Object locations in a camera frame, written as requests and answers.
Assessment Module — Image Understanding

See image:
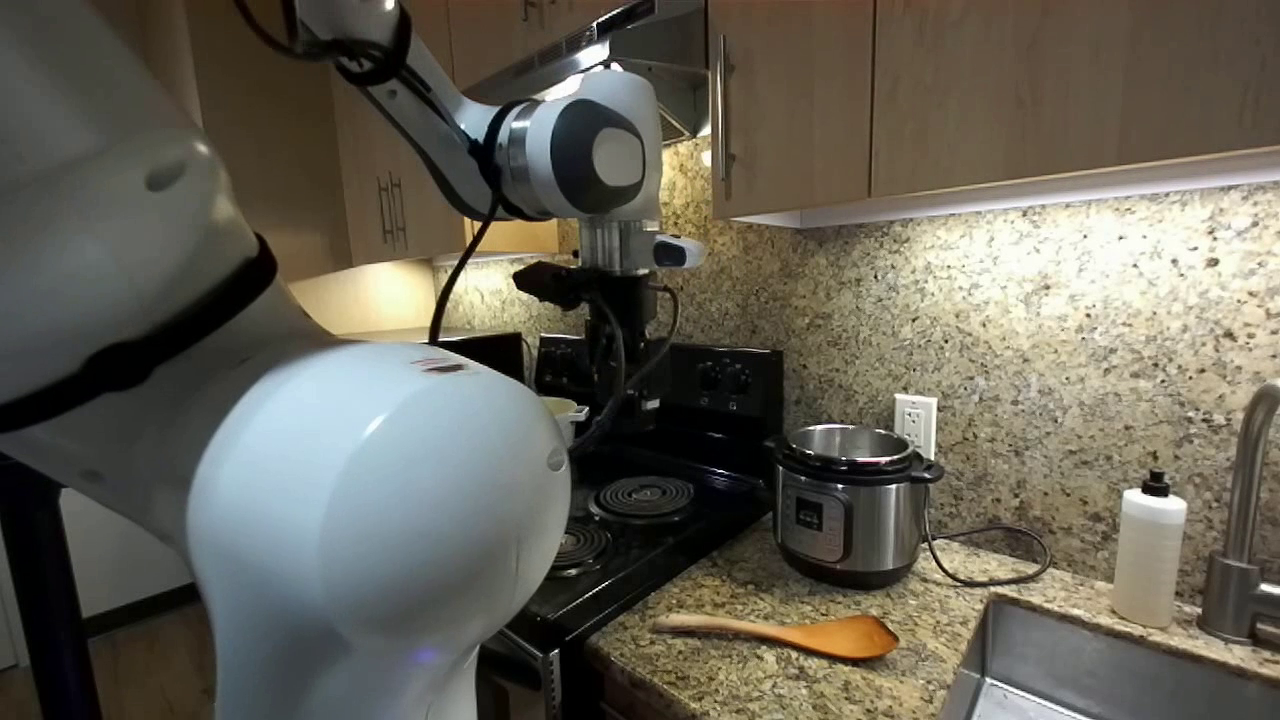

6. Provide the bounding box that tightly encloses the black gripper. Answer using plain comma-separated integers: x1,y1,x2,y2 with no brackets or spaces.
593,272,676,362

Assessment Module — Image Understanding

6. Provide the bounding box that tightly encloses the wooden spatula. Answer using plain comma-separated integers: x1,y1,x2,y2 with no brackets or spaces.
650,609,905,670

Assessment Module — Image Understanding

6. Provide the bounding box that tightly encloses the silver rice cooker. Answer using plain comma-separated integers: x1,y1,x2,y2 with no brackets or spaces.
763,420,948,591

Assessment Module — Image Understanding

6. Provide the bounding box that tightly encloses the black electric stove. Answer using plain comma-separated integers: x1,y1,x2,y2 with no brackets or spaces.
436,333,793,720

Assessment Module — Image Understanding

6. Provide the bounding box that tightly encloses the white ceramic pot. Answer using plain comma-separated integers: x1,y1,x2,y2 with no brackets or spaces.
536,393,593,453

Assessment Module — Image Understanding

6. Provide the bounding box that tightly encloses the steel range hood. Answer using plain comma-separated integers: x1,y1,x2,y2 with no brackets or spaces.
463,0,713,146

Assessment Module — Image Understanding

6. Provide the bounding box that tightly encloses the white soap bottle black cap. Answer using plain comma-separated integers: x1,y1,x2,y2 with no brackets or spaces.
1108,468,1191,632

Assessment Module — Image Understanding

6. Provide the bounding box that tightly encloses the stainless steel sink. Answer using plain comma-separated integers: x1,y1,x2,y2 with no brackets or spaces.
935,591,1280,720

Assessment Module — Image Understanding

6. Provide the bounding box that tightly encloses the silver faucet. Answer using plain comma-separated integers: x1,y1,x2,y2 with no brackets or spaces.
1196,380,1280,647

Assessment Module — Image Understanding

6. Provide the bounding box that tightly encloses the black tripod stand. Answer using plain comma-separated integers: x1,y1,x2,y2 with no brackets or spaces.
0,456,104,720

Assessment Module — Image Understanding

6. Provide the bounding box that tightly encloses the white wall outlet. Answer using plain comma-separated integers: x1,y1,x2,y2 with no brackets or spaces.
893,388,942,461

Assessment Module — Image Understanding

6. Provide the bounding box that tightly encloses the wooden wall cabinet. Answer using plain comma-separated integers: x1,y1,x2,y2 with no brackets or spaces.
703,0,1280,234

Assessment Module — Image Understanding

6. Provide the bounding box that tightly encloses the black cooker power cord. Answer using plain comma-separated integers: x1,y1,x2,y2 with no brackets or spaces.
916,521,1055,591

